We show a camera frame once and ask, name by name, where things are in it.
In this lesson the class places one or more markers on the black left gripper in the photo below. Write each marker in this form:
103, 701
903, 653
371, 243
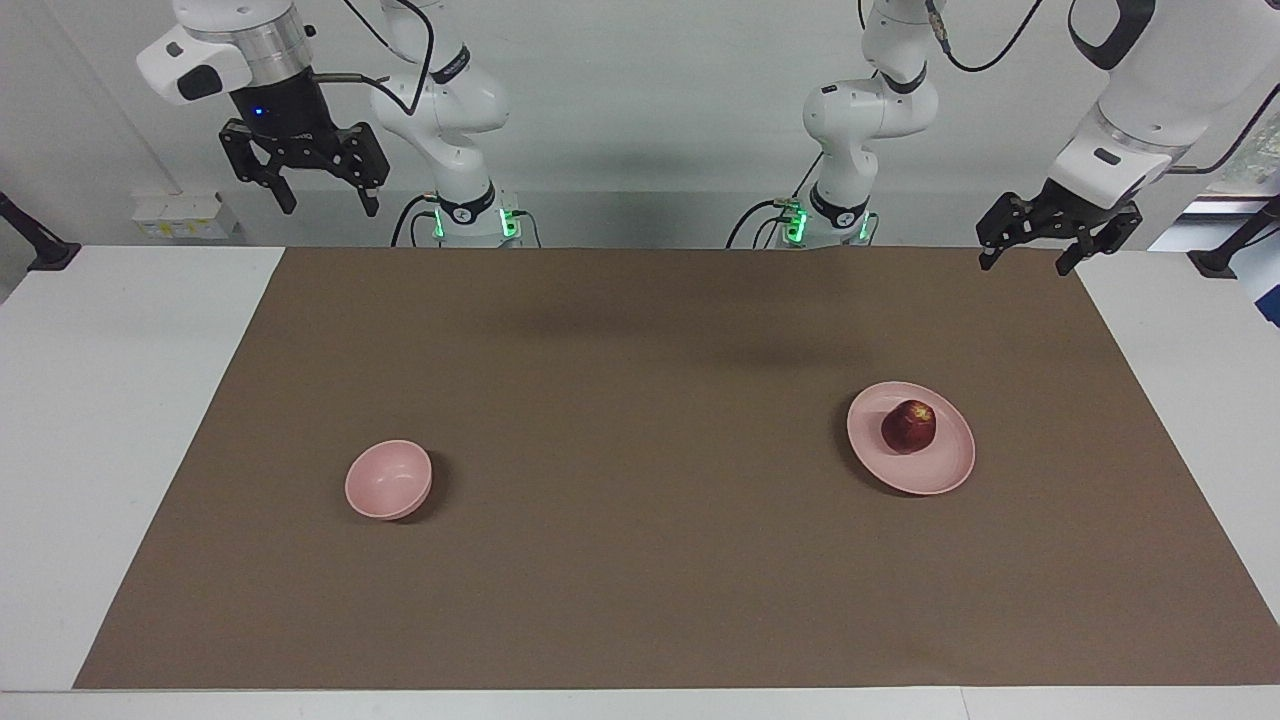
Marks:
1080, 215

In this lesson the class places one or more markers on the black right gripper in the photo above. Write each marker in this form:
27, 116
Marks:
285, 115

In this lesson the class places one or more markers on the red apple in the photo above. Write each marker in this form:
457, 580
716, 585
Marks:
908, 428

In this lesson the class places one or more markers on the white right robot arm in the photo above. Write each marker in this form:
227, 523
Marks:
450, 100

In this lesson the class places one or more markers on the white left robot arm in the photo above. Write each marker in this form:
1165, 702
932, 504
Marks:
870, 110

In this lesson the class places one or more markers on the pink plate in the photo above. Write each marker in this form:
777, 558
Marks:
935, 470

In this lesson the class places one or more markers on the pink bowl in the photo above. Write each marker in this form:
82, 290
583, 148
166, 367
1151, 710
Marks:
385, 480

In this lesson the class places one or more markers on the blue object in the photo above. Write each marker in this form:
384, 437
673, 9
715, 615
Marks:
1265, 290

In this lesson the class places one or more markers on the brown table mat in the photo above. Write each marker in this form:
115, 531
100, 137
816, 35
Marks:
640, 550

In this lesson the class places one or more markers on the white wall socket box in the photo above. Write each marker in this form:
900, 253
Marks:
185, 215

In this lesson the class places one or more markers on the black table clamp mount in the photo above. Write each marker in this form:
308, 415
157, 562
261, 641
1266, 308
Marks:
1215, 262
45, 252

